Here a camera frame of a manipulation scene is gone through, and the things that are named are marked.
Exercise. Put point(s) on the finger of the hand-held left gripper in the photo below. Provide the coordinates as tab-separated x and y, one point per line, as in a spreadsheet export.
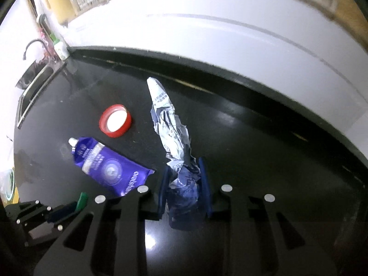
61	212
40	233

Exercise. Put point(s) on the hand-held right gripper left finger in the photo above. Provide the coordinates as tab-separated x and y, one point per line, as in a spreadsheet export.
164	189

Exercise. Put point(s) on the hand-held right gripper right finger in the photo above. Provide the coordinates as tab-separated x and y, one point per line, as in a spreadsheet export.
205	189

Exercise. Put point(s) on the small green plastic piece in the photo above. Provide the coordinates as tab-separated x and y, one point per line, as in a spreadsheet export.
82	201

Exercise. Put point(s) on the silver foil wrapper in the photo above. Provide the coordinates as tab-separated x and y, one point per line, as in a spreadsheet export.
172	138

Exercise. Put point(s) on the green rimmed plate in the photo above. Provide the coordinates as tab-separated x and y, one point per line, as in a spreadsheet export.
11	184

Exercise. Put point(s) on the purple squeeze tube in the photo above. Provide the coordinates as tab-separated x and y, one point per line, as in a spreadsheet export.
109	166

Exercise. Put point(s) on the red jar lid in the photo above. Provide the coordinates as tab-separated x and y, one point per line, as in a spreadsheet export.
126	128

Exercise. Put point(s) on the steel kitchen sink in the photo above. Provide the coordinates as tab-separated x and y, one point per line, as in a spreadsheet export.
34	86

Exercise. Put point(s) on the white bottle green cap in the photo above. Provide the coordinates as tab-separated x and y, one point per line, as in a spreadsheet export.
60	50

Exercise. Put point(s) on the metal sink faucet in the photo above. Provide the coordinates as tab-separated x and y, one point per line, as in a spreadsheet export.
34	43

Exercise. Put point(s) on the yellow plastic jug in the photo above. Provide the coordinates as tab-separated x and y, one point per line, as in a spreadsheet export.
59	3

